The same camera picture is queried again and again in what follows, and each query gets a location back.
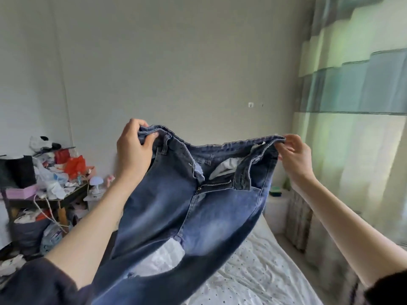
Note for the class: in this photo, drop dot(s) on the black bag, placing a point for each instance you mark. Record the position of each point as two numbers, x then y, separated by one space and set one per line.
19 171

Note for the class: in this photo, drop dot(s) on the blue jeans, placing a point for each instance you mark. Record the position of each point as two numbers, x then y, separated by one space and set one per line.
203 225

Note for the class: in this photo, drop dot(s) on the striped beige curtain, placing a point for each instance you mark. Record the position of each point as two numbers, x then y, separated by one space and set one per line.
356 92

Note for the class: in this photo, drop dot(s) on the person's left hand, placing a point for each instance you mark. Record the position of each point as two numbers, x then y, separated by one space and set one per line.
135 155

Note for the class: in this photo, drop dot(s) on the person's black left sleeve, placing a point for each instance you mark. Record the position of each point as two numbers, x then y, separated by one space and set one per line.
38 286

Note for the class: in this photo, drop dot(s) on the white dotted bed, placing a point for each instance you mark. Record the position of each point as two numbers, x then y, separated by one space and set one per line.
267 276

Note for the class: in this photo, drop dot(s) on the pink box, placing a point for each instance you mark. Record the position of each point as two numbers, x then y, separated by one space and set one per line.
22 192

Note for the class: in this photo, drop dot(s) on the dark side table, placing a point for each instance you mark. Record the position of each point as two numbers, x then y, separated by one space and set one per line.
60 198

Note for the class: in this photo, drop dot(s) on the white bedside cabinet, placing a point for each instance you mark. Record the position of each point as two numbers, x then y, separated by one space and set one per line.
276 216

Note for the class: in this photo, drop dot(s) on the person's black sleeve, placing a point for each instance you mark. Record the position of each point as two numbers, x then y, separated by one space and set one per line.
389 289
38 286

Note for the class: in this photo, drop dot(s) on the person's black right sleeve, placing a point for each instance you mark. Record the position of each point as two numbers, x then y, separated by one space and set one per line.
389 289

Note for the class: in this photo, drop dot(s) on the person's right hand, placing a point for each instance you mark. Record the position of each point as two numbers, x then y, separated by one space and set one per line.
297 160

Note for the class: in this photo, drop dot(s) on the dark small box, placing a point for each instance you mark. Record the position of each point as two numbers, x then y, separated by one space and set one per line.
275 192

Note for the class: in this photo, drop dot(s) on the small white lamp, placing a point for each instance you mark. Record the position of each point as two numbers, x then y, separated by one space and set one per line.
96 184

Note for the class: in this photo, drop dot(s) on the person's left forearm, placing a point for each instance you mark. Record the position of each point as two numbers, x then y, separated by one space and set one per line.
92 232

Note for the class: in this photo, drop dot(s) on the white wall socket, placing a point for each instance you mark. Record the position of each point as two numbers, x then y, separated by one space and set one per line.
251 104

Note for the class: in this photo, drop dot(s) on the black white plush toy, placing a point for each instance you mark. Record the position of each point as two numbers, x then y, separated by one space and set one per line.
41 144

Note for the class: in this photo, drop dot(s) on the red bag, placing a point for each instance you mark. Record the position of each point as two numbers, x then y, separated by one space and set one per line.
75 167

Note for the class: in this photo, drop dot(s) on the person's right forearm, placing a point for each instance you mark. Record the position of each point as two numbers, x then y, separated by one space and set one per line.
356 232

